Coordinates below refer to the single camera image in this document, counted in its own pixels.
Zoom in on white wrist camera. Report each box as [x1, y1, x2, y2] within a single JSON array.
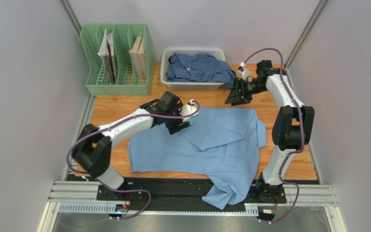
[[237, 62, 253, 83], [180, 99, 200, 122]]

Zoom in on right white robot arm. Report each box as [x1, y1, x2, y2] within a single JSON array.
[[225, 60, 315, 203]]

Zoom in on dark blue checkered shirt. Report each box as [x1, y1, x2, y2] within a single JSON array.
[[164, 53, 236, 89]]

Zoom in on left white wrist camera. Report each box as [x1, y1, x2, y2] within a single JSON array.
[[180, 99, 200, 122]]

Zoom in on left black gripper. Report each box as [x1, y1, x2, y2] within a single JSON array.
[[164, 102, 190, 135]]

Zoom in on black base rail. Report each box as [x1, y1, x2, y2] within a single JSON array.
[[48, 174, 338, 223]]

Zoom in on green file organizer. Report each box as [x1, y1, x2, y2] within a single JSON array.
[[80, 24, 154, 96]]

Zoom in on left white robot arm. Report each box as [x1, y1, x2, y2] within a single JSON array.
[[67, 91, 200, 191]]

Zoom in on beige books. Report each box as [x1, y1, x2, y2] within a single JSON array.
[[129, 36, 147, 79]]

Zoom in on white plastic basket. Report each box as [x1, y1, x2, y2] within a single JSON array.
[[160, 47, 226, 90]]

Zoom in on grey magazines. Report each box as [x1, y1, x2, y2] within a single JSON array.
[[98, 29, 118, 85]]

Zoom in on light blue long sleeve shirt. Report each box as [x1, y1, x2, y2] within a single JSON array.
[[128, 108, 267, 210]]

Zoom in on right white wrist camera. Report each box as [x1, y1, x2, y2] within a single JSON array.
[[237, 62, 253, 83]]

